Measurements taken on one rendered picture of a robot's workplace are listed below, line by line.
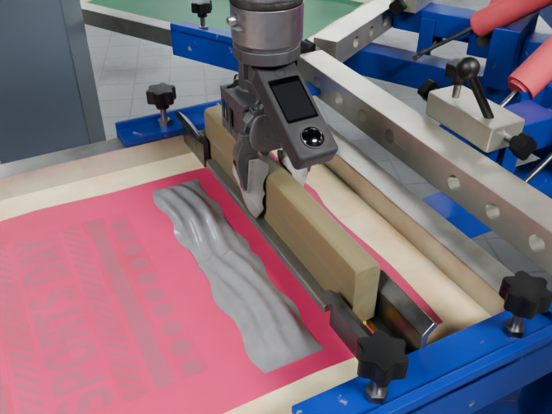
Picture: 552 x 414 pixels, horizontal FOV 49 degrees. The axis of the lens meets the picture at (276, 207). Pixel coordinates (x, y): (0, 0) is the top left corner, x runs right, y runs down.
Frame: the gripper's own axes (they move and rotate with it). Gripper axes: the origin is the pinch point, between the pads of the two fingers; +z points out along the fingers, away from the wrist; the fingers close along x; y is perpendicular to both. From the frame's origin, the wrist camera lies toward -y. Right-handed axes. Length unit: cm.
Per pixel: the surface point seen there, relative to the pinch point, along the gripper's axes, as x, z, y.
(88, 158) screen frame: 17.2, 2.1, 25.4
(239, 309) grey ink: 9.4, 4.6, -9.4
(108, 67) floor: -40, 101, 296
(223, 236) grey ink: 5.8, 4.7, 3.2
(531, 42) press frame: -67, -1, 24
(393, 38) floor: -221, 101, 258
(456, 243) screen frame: -16.6, 1.8, -13.9
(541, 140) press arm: -41.6, 0.2, -2.9
